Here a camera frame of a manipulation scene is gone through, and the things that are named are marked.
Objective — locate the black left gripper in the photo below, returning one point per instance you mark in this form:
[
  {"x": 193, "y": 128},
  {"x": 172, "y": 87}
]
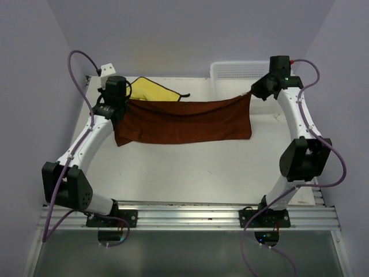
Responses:
[{"x": 102, "y": 91}]

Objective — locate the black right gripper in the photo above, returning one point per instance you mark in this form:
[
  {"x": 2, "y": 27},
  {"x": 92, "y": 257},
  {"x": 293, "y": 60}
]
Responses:
[{"x": 256, "y": 89}]

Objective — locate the brown microfiber towel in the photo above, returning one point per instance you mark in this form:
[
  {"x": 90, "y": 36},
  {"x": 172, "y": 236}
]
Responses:
[{"x": 185, "y": 122}]

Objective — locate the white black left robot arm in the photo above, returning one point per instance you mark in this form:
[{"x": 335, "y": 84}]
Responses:
[{"x": 65, "y": 182}]

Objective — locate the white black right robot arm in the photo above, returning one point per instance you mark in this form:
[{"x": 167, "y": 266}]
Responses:
[{"x": 306, "y": 156}]

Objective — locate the yellow microfiber towel black trim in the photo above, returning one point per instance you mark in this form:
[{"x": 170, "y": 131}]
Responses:
[{"x": 147, "y": 90}]

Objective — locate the white perforated plastic basket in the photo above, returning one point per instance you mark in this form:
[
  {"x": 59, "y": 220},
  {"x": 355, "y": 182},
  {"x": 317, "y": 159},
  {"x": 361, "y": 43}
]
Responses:
[{"x": 233, "y": 78}]

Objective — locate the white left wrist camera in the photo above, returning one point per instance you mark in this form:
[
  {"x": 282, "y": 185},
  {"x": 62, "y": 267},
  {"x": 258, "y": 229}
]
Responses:
[{"x": 107, "y": 71}]

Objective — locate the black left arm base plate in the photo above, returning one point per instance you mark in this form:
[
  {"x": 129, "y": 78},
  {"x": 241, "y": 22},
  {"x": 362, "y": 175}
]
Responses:
[{"x": 117, "y": 219}]

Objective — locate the aluminium right side rail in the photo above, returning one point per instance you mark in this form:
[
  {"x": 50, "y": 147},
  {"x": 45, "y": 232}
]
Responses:
[{"x": 317, "y": 190}]

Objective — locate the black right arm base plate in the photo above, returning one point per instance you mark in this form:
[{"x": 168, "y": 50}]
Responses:
[{"x": 268, "y": 219}]

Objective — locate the aluminium table edge rail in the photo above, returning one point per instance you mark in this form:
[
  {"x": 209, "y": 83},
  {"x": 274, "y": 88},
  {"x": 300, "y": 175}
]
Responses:
[{"x": 173, "y": 217}]

